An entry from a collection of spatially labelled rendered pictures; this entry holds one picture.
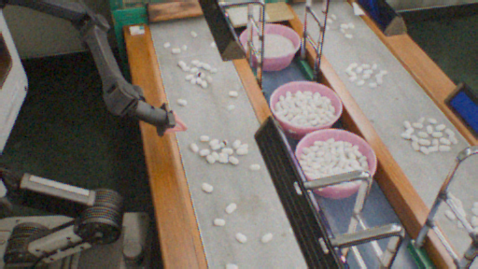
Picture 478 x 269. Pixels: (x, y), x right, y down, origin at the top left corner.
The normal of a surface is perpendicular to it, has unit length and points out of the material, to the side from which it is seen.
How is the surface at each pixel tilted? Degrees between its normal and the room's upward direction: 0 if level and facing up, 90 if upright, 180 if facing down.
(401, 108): 0
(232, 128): 0
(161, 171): 0
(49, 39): 90
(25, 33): 90
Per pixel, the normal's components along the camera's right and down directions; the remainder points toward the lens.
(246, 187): 0.00, -0.71
